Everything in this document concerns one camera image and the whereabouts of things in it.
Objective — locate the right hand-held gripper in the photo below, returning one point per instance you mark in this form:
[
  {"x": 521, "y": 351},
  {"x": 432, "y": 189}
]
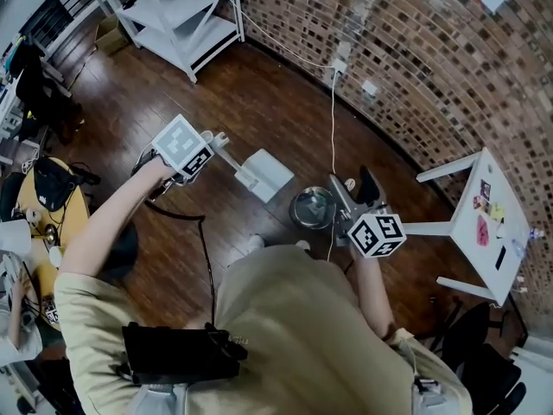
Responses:
[{"x": 376, "y": 234}]

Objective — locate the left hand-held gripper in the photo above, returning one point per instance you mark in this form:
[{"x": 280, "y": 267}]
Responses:
[{"x": 179, "y": 145}]

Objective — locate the metal bucket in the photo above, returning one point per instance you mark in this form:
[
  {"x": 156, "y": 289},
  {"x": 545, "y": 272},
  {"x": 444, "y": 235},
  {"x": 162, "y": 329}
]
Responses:
[{"x": 313, "y": 208}]

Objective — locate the person's right forearm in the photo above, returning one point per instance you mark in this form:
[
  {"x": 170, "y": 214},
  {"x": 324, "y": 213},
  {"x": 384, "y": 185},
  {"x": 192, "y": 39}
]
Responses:
[{"x": 373, "y": 296}]

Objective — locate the person's left forearm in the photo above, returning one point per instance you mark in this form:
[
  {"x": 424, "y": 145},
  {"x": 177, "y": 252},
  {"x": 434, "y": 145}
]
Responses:
[{"x": 112, "y": 218}]

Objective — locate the person's right white shoe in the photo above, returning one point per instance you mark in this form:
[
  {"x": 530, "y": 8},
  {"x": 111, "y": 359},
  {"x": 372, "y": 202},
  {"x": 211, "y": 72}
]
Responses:
[{"x": 302, "y": 245}]

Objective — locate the person's white shoe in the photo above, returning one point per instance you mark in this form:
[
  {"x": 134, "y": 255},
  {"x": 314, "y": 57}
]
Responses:
[
  {"x": 302, "y": 245},
  {"x": 256, "y": 242}
]

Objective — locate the person's left white shoe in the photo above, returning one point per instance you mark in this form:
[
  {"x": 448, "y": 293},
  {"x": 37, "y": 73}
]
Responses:
[{"x": 256, "y": 242}]

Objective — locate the white shelf unit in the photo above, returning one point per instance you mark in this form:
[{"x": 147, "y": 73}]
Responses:
[{"x": 190, "y": 28}]

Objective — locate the dark printed cards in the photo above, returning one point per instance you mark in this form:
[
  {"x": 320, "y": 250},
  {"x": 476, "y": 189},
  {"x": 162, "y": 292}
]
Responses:
[{"x": 483, "y": 193}]

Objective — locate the round wooden table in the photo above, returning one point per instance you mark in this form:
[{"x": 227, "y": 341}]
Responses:
[{"x": 73, "y": 214}]

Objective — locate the white rectangular table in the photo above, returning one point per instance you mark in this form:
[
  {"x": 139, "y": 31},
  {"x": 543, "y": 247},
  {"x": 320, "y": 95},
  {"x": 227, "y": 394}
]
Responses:
[{"x": 471, "y": 249}]

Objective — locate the cardboard box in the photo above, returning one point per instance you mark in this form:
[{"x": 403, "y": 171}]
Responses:
[{"x": 111, "y": 35}]

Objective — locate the pink packet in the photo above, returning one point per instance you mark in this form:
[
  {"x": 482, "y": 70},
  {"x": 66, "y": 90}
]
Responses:
[{"x": 482, "y": 231}]

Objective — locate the black bag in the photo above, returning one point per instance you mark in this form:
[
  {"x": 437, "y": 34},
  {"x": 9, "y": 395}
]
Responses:
[{"x": 52, "y": 188}]

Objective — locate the black jacket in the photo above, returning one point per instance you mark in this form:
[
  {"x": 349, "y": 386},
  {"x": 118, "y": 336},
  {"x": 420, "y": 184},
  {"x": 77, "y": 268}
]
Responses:
[{"x": 47, "y": 97}]

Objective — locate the yellow wrapper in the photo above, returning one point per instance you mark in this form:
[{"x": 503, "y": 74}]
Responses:
[{"x": 497, "y": 213}]

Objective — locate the person's beige shirt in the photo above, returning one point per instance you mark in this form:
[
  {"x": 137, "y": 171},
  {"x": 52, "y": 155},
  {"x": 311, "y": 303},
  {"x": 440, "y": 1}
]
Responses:
[{"x": 302, "y": 327}]

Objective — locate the small brass object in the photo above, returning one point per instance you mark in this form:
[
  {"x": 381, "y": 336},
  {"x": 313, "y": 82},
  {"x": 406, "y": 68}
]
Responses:
[{"x": 51, "y": 235}]

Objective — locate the black phone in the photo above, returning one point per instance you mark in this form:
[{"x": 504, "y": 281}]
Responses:
[{"x": 500, "y": 257}]

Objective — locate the yellow paper cup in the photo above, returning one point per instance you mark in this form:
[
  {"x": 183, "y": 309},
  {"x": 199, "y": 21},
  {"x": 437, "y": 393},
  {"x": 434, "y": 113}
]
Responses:
[{"x": 56, "y": 257}]

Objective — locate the black metal railing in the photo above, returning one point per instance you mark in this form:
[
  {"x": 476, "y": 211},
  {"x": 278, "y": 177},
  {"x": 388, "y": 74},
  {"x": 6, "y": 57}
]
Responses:
[{"x": 60, "y": 11}]

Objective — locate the small clear water bottle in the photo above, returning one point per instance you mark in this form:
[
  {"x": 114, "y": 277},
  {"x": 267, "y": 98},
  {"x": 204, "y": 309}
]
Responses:
[{"x": 537, "y": 234}]

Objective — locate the white lamp shade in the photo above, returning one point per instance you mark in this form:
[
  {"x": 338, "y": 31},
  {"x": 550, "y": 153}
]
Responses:
[{"x": 15, "y": 237}]

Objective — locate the black chest pack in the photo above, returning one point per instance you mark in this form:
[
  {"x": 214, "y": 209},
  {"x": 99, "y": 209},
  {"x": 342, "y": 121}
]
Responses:
[{"x": 173, "y": 353}]

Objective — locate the spare white gripper device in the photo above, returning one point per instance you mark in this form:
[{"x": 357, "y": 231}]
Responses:
[{"x": 51, "y": 309}]

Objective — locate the black office chair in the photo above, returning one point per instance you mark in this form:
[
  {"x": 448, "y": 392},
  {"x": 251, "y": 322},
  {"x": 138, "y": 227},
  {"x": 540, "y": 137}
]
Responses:
[{"x": 484, "y": 361}]

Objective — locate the grey chest harness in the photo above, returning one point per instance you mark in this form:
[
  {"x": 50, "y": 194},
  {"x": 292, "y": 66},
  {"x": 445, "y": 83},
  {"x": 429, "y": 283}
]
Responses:
[{"x": 427, "y": 398}]

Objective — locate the white cabinet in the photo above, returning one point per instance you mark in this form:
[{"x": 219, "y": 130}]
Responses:
[{"x": 535, "y": 378}]

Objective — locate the white wall outlet plate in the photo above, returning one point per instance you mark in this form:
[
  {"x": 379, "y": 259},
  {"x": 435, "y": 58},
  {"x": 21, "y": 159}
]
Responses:
[{"x": 369, "y": 87}]

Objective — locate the white wall socket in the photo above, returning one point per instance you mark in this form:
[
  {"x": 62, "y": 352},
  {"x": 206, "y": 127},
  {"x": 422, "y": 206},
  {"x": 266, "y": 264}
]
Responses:
[{"x": 339, "y": 66}]

